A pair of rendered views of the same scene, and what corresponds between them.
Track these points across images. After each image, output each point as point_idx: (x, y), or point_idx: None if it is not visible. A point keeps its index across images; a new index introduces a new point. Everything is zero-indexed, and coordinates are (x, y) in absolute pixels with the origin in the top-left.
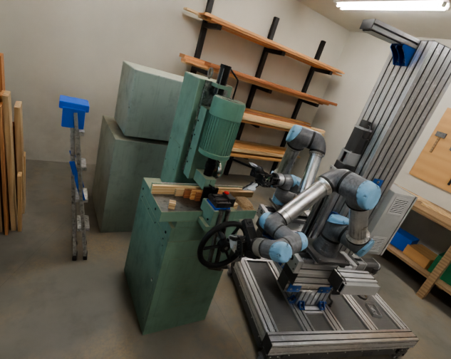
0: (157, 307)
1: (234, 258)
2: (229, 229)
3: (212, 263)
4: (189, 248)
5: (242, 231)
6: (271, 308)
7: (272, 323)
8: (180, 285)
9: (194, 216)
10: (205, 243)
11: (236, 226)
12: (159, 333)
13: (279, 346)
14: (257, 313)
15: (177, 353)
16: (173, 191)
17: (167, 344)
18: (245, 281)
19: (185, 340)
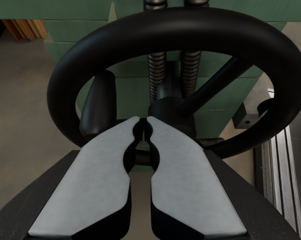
0: None
1: (221, 156)
2: (218, 60)
3: (146, 157)
4: (129, 94)
5: (271, 80)
6: None
7: (298, 235)
8: (139, 143)
9: (94, 0)
10: (62, 117)
11: (221, 49)
12: (131, 174)
13: None
14: (274, 205)
15: (143, 207)
16: None
17: (136, 191)
18: (270, 141)
19: None
